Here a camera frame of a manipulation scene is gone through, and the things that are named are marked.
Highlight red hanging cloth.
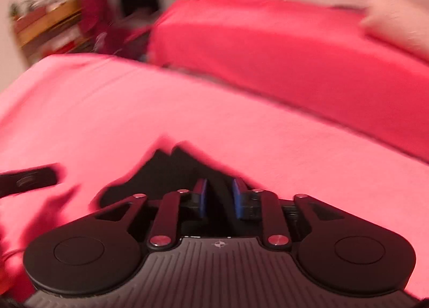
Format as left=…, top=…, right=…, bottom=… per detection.
left=75, top=0, right=116, bottom=56

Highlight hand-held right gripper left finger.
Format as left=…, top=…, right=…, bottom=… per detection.
left=94, top=178, right=209, bottom=250

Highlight pink pillow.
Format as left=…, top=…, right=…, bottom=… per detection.
left=360, top=0, right=429, bottom=61

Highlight red bed cover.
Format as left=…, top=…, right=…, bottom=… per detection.
left=147, top=0, right=429, bottom=164

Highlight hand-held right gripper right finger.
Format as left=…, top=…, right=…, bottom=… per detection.
left=232, top=177, right=346, bottom=251

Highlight black pants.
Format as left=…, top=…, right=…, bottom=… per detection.
left=91, top=134, right=247, bottom=225

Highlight wooden shelf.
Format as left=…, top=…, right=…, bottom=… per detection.
left=12, top=0, right=86, bottom=61

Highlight light pink blanket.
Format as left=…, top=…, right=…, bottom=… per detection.
left=0, top=54, right=429, bottom=305

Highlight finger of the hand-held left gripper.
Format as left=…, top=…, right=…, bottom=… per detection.
left=0, top=163, right=65, bottom=199

